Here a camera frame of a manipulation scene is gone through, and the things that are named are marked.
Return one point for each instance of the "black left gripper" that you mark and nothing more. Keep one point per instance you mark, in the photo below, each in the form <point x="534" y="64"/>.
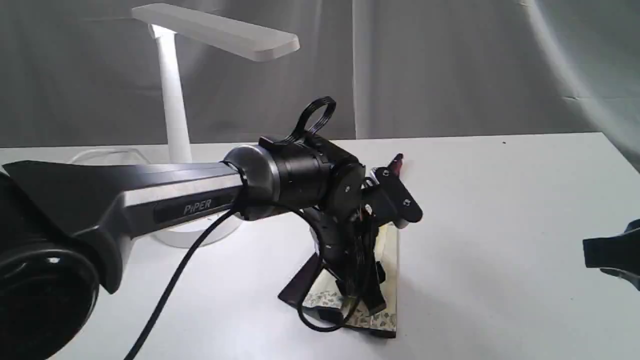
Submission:
<point x="346" y="249"/>

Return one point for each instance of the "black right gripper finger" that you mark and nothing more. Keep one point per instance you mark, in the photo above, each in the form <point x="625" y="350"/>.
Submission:
<point x="630" y="277"/>
<point x="618" y="252"/>

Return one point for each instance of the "folding paper fan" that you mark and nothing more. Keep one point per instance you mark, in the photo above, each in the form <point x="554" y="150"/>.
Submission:
<point x="324" y="291"/>

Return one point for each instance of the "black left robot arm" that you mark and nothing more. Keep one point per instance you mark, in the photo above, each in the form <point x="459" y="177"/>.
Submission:
<point x="67" y="230"/>

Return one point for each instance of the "white desk lamp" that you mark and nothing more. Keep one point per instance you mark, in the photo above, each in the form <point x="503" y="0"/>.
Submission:
<point x="247" y="40"/>

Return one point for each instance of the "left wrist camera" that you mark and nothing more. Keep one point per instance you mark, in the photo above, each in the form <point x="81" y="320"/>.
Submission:
<point x="391" y="201"/>

